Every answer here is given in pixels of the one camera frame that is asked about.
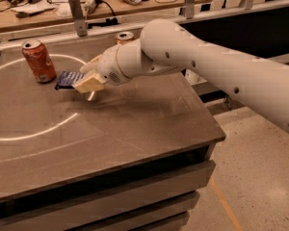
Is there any grey metal post left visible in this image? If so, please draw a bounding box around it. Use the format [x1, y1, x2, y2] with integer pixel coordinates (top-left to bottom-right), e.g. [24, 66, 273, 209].
[68, 0, 88, 37]

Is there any blue rxbar blueberry wrapper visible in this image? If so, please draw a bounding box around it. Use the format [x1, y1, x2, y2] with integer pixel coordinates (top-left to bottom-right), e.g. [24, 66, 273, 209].
[55, 71, 84, 90]

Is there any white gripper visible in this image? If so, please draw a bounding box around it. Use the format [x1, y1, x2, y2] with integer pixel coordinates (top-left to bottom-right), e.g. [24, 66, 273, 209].
[72, 45, 129, 93]

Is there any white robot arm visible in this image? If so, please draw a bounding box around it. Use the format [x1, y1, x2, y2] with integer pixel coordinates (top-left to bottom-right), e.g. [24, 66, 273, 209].
[73, 19, 289, 133]

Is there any grey drawer cabinet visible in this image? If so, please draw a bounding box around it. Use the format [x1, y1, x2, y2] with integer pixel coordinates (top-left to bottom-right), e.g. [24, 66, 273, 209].
[0, 142, 217, 231]

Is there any gold lacroix can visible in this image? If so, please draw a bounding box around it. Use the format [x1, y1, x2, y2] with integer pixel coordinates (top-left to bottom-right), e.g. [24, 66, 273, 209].
[115, 31, 135, 44]

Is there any red coke can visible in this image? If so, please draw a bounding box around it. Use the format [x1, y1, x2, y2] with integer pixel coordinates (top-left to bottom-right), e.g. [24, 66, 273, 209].
[21, 38, 56, 84]

